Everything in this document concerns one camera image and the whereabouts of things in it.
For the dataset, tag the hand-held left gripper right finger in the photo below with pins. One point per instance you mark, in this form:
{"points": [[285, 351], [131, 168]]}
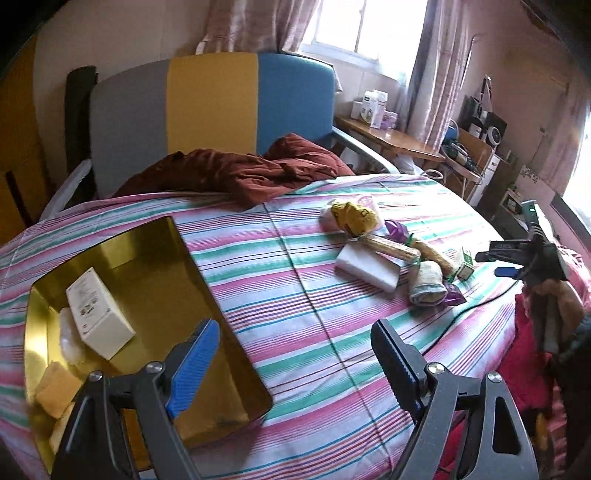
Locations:
{"points": [[398, 369]]}

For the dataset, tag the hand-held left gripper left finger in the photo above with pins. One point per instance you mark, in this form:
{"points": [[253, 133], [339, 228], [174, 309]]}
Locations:
{"points": [[194, 364]]}

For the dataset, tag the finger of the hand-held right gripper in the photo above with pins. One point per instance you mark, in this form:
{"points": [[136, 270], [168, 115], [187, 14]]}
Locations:
{"points": [[508, 271], [503, 251]]}

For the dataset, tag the green and white carton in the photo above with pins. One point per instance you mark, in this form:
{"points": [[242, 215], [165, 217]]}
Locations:
{"points": [[466, 264]]}

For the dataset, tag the white towel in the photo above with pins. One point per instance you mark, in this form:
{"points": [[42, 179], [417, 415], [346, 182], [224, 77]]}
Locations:
{"points": [[427, 284]]}

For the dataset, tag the gold metal tin tray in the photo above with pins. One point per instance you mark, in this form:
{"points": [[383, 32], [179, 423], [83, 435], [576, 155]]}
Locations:
{"points": [[157, 286]]}

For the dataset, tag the yellow knitted sock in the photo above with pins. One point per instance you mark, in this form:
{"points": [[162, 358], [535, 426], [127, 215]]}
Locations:
{"points": [[355, 216]]}

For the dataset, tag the person's right hand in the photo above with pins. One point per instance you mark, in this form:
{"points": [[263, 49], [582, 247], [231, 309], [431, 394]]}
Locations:
{"points": [[570, 302]]}

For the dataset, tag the cluttered storage shelf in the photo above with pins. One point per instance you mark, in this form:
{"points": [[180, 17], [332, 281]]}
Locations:
{"points": [[480, 157]]}

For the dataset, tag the person's red clothing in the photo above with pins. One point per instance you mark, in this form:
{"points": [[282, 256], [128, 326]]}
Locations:
{"points": [[526, 369]]}

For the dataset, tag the white tissue pack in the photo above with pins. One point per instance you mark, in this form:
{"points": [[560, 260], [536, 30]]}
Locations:
{"points": [[364, 270]]}

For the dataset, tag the white printed carton box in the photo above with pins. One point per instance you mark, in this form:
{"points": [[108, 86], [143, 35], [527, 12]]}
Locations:
{"points": [[99, 311]]}

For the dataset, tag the striped bed sheet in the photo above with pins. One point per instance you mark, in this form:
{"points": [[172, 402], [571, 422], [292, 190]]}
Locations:
{"points": [[300, 304]]}

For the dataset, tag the clear crumpled plastic bag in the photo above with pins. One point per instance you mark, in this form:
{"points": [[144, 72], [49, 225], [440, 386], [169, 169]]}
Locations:
{"points": [[69, 339]]}

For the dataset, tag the yellow sponge cloth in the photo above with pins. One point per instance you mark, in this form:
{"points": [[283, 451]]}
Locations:
{"points": [[59, 427], [55, 390]]}

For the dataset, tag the black hanging bag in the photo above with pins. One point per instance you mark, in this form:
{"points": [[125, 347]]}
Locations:
{"points": [[480, 108]]}

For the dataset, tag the wooden desk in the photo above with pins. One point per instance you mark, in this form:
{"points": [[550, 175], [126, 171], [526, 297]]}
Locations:
{"points": [[392, 138]]}

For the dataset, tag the purple box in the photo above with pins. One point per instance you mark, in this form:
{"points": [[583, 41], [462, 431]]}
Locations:
{"points": [[388, 121]]}

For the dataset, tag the pink patterned curtain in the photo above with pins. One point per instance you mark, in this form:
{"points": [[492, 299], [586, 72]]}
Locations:
{"points": [[258, 23], [443, 69]]}

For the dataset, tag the tall white box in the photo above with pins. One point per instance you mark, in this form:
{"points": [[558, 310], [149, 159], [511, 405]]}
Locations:
{"points": [[375, 105]]}

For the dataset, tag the maroon crumpled cloth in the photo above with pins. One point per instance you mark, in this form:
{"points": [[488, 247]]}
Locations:
{"points": [[240, 173]]}

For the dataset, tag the small white box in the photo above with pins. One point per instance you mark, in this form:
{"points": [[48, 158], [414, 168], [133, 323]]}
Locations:
{"points": [[358, 110]]}

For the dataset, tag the grey yellow blue headboard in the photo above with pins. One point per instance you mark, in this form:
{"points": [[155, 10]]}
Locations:
{"points": [[207, 106]]}

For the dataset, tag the bright window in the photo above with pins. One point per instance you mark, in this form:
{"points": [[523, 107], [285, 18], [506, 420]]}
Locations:
{"points": [[364, 27]]}

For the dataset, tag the wooden wardrobe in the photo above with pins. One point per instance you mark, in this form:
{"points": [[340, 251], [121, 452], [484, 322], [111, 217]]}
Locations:
{"points": [[21, 152]]}

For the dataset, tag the grey bed rail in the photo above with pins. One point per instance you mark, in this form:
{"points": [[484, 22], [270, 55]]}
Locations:
{"points": [[364, 150]]}

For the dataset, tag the white bed frame rail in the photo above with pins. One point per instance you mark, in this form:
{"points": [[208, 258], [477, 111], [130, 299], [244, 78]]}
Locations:
{"points": [[64, 184]]}

